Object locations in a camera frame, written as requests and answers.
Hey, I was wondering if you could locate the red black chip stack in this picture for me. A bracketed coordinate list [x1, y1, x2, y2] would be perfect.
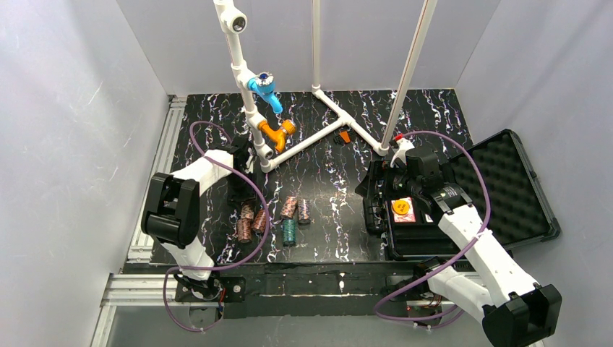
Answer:
[236, 218, 252, 244]
[240, 202, 256, 221]
[252, 209, 267, 235]

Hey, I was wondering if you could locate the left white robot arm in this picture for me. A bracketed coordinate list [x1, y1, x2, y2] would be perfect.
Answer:
[140, 137, 257, 281]

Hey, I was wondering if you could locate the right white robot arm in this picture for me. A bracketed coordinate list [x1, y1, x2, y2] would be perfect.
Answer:
[356, 147, 562, 346]

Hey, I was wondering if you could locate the yellow big blind button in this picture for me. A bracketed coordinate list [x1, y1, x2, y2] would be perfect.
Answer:
[392, 198, 412, 215]

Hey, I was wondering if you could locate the red card deck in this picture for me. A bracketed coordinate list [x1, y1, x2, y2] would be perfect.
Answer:
[392, 197, 416, 223]

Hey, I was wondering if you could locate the orange white chip stack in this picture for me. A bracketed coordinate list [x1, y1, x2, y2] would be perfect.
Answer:
[280, 196, 299, 220]

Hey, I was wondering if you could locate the small orange black clip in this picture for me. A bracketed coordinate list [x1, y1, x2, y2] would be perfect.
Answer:
[334, 130, 352, 145]

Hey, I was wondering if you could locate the green blue chip stack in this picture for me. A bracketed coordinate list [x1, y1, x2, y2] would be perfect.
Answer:
[282, 219, 296, 247]

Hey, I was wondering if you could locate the orange plastic faucet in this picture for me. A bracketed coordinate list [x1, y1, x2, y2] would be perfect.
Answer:
[257, 119, 296, 153]

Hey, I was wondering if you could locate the black poker carrying case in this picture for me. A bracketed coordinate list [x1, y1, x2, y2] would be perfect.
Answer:
[361, 129, 561, 261]

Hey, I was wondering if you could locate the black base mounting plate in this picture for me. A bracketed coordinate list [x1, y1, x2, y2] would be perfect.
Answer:
[174, 260, 460, 320]

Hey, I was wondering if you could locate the blue plastic faucet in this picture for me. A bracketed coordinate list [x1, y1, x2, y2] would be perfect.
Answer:
[247, 72, 283, 114]

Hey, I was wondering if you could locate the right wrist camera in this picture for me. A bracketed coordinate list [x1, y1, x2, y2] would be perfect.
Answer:
[390, 134, 415, 168]

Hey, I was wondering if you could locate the aluminium frame rail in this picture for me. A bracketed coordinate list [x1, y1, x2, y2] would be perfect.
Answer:
[90, 95, 187, 346]

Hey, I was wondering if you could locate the white pvc pipe frame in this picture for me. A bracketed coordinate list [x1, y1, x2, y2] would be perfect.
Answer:
[213, 0, 439, 174]

